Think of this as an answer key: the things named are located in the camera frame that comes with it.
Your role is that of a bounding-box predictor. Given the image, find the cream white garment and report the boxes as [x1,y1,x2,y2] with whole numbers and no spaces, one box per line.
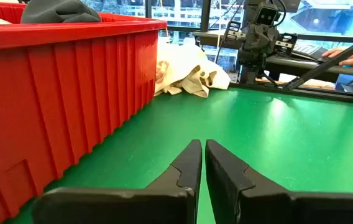
[154,42,232,99]

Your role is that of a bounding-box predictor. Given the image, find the black window frame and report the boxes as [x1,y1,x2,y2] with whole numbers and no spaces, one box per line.
[144,0,353,44]

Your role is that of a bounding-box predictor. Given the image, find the dark grey desk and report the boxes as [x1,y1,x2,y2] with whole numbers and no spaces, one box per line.
[191,30,246,49]
[265,54,353,83]

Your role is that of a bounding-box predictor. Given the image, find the black shorts with logo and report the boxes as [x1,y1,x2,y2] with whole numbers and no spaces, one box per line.
[20,0,102,24]

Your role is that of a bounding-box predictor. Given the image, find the dark laptop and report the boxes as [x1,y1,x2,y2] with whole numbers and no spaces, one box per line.
[290,42,331,62]

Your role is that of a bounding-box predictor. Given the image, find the green table mat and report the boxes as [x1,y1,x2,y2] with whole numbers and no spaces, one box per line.
[4,86,353,224]

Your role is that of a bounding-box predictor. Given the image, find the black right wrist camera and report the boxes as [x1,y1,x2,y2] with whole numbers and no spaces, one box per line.
[254,5,279,27]

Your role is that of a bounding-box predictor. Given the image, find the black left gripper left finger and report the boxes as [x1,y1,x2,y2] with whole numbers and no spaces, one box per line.
[32,139,203,224]

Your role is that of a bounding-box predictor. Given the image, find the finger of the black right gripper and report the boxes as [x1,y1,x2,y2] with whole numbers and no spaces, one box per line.
[222,20,243,45]
[275,32,298,53]

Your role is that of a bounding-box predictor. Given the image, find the person's hand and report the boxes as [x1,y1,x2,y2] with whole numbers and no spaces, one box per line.
[321,47,353,68]

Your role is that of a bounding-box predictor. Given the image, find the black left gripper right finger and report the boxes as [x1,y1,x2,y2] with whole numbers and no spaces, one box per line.
[205,139,353,224]

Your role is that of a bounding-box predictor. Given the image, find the red plastic bin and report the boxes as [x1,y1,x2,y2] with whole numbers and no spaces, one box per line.
[0,1,168,224]

